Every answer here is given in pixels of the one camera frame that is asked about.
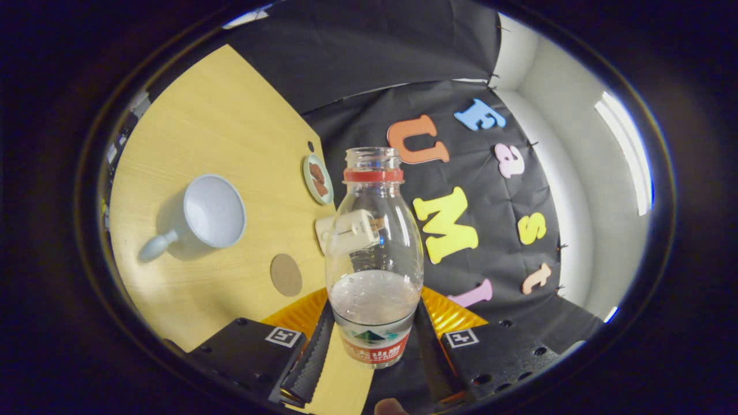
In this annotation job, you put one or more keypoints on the white ceramic cup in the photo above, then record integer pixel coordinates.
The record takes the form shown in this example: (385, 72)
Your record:
(213, 213)

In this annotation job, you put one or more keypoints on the small ceiling light panel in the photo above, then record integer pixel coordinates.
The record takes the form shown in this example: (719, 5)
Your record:
(611, 314)

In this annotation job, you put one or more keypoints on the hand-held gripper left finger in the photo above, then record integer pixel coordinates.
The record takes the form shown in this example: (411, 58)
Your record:
(311, 363)

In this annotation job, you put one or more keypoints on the large ceiling light panel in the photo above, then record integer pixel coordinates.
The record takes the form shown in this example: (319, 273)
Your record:
(628, 155)

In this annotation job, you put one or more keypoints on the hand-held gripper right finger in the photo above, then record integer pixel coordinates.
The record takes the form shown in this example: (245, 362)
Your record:
(438, 369)

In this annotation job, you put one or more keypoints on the round brown coaster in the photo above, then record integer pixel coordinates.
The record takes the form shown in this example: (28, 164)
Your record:
(286, 275)

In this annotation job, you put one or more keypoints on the clear plastic juice bottle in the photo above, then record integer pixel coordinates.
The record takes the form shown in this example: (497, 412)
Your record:
(375, 253)

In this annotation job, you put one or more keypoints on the wooden table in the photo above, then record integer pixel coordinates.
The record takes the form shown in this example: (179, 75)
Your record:
(230, 115)

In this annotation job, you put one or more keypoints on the green plate with brown food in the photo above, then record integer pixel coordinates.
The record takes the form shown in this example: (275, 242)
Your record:
(314, 184)

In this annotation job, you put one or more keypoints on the white toaster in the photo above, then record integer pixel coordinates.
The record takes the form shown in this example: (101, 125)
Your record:
(346, 233)

